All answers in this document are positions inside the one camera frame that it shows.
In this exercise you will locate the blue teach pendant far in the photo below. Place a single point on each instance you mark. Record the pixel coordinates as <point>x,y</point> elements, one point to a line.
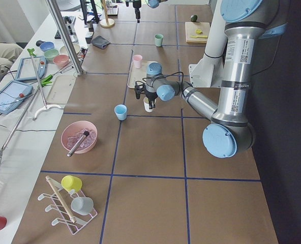
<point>25,71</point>

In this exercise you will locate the green cup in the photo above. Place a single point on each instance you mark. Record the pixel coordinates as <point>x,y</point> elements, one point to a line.
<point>158,40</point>

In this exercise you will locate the grey cup on rack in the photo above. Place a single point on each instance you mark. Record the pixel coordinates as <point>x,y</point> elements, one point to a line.
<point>82,205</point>

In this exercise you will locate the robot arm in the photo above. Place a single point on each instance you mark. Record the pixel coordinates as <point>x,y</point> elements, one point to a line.
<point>229,131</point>
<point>152,3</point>

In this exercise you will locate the blue teach pendant near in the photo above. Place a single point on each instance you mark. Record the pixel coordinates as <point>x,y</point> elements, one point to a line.
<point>13,94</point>

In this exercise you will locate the wooden rolling stick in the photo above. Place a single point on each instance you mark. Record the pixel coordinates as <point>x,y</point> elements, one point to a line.
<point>60,198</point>

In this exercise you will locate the green side bowl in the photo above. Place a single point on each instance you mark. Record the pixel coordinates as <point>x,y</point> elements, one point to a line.
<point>51,54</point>

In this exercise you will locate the white wire cup rack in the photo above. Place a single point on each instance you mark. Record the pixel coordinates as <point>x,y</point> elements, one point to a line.
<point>63,217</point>

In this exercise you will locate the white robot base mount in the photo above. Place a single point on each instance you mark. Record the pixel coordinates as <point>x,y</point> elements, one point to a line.
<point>208,72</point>

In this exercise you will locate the pink cup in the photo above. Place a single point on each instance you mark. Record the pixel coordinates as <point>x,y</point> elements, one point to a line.
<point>137,61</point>

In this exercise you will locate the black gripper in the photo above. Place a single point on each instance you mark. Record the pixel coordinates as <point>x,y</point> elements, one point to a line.
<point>149,93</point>
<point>136,5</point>

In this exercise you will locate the lemon slices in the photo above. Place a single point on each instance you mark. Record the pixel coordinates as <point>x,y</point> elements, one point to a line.
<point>198,31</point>

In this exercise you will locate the yellow cup on rack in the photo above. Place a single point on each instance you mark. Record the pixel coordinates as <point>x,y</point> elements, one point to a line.
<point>70,182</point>

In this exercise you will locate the wooden mug tree stand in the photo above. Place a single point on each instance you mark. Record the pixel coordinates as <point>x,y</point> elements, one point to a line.
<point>106,22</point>

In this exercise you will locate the pink bowl with ice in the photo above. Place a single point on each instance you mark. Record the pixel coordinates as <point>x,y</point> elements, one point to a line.
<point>79,137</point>

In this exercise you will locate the blue teach pendant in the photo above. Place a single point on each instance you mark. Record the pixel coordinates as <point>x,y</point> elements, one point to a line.
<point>25,71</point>
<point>13,94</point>

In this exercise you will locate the pink side bowl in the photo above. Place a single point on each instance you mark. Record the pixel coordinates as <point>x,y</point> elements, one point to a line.
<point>61,60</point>

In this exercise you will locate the cream rabbit tray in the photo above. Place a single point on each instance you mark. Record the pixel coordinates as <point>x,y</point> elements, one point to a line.
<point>136,74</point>

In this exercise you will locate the yellow plastic knife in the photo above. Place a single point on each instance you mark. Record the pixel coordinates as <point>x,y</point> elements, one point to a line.
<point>199,36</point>

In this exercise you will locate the metal black-tipped tongs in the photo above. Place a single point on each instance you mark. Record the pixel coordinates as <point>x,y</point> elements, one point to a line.
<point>78,143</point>

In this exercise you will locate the grey folded cloth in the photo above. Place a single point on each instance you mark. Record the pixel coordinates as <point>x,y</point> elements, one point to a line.
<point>100,42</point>

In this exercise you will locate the cream yellow cup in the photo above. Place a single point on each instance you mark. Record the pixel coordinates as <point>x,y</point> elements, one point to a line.
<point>146,105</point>

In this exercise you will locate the blue side bowl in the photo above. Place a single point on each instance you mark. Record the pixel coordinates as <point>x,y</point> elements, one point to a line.
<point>45,46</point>

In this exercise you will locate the aluminium frame post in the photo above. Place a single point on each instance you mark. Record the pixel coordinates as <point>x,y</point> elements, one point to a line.
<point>60,23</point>

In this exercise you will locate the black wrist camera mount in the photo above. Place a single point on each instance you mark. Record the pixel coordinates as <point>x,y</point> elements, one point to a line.
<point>139,89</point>

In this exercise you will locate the blue cup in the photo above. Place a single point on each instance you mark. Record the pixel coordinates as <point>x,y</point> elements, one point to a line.
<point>120,112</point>

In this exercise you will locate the spare cream tray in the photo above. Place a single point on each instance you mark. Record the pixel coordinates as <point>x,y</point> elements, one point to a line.
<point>61,90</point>

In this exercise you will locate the wooden cutting board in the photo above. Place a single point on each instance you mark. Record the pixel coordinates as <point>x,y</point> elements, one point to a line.
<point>190,28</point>

